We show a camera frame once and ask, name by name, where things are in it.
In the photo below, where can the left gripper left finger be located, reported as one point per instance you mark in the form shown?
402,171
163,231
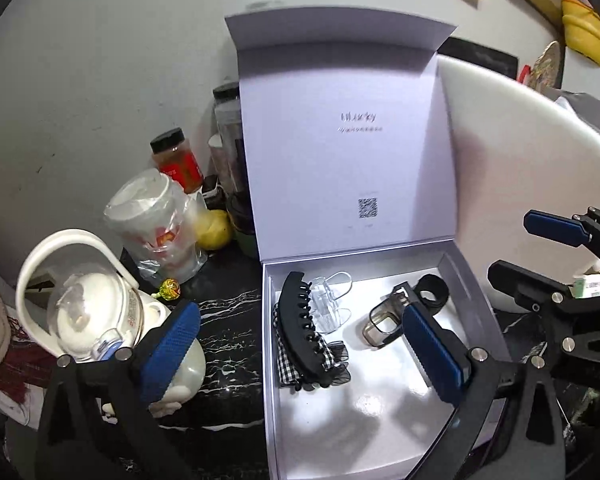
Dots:
95,421

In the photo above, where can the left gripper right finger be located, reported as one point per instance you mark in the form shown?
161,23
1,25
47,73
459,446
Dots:
527,442

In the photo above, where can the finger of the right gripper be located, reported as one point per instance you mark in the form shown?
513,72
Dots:
571,326
579,230

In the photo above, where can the smoky transparent heart case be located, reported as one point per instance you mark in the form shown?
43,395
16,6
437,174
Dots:
384,322

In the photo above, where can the large black hair claw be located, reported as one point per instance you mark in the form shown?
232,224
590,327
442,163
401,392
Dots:
297,331

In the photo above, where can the green white small box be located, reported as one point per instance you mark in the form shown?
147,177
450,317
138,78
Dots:
586,286

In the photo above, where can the red plaid scarf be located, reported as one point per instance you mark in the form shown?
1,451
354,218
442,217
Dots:
25,364

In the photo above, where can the white round cushion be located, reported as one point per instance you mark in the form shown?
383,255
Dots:
515,150

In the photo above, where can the white cartoon kettle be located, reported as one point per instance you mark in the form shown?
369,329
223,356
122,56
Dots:
95,309

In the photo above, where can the yellow lollipop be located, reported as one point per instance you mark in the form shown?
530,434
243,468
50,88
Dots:
169,290

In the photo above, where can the black white checkered bow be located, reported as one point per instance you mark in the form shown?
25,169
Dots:
336,354

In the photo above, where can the yellow hat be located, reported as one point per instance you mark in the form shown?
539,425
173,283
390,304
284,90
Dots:
581,29

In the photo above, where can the clear plastic hair clip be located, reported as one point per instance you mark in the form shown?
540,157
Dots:
325,310

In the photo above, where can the yellow lemon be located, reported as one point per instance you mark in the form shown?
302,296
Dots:
213,230

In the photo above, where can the lavender gift box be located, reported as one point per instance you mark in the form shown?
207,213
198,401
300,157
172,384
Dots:
350,167

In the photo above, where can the red lid spice jar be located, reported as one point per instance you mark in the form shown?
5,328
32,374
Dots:
173,156

